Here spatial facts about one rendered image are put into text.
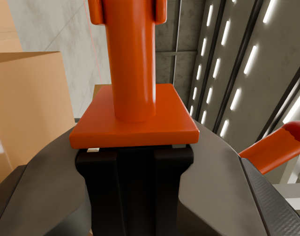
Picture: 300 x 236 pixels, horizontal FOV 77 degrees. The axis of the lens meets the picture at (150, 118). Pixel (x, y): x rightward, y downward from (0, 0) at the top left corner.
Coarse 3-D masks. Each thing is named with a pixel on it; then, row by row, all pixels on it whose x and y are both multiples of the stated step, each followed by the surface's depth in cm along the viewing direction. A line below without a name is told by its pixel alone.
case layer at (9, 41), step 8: (0, 0) 73; (0, 8) 72; (8, 8) 77; (0, 16) 72; (8, 16) 77; (0, 24) 72; (8, 24) 77; (0, 32) 72; (8, 32) 76; (16, 32) 81; (0, 40) 72; (8, 40) 76; (16, 40) 81; (0, 48) 72; (8, 48) 76; (16, 48) 81
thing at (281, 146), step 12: (276, 132) 14; (288, 132) 13; (264, 144) 14; (276, 144) 13; (288, 144) 13; (240, 156) 14; (252, 156) 14; (264, 156) 13; (276, 156) 13; (288, 156) 13; (264, 168) 14
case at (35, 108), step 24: (0, 72) 18; (24, 72) 21; (48, 72) 27; (0, 96) 18; (24, 96) 21; (48, 96) 27; (0, 120) 18; (24, 120) 21; (48, 120) 26; (72, 120) 35; (0, 144) 17; (24, 144) 21; (0, 168) 17
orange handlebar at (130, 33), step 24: (96, 0) 7; (120, 0) 7; (144, 0) 7; (96, 24) 7; (120, 24) 7; (144, 24) 8; (120, 48) 8; (144, 48) 8; (120, 72) 8; (144, 72) 8; (120, 96) 9; (144, 96) 9; (144, 120) 9
